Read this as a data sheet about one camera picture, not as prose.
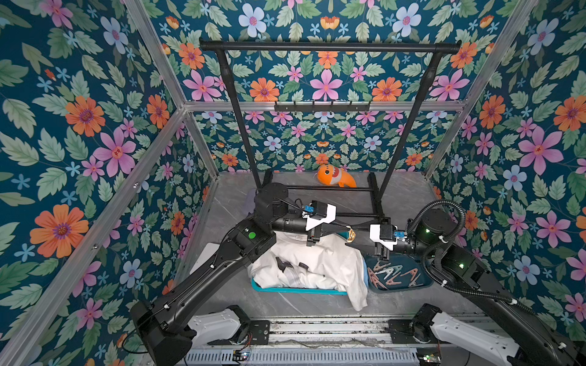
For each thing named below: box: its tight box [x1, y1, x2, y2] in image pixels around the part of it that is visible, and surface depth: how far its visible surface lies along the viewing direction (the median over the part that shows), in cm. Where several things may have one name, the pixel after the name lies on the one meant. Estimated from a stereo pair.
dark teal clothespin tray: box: [364, 253, 435, 293], surface depth 86 cm
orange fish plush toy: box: [316, 163, 358, 189], surface depth 112 cm
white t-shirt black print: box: [247, 231, 369, 312], surface depth 76 cm
